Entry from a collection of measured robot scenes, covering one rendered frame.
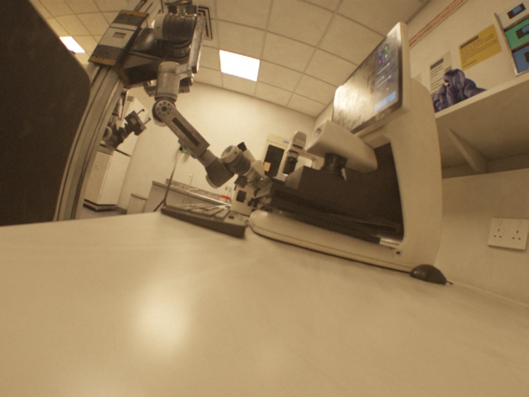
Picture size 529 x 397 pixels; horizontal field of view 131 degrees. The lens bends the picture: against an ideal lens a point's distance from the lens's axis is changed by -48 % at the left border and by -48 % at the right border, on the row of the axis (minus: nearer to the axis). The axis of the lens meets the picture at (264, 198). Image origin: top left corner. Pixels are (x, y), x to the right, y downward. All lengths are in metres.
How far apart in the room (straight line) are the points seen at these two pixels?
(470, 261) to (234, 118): 3.90
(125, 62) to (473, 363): 1.29
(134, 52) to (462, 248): 1.56
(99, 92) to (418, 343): 1.23
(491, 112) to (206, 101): 4.10
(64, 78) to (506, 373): 0.61
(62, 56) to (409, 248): 0.81
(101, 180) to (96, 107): 2.74
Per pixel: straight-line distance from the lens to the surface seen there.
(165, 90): 0.94
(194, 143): 0.87
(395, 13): 2.34
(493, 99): 0.75
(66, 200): 1.17
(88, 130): 1.16
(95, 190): 3.89
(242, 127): 4.09
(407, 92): 0.52
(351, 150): 0.60
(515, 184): 0.86
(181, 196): 3.38
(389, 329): 0.16
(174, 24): 1.05
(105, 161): 3.85
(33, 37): 0.42
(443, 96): 0.95
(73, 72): 0.51
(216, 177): 0.95
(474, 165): 1.00
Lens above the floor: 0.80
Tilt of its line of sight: 3 degrees up
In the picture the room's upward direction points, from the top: 17 degrees clockwise
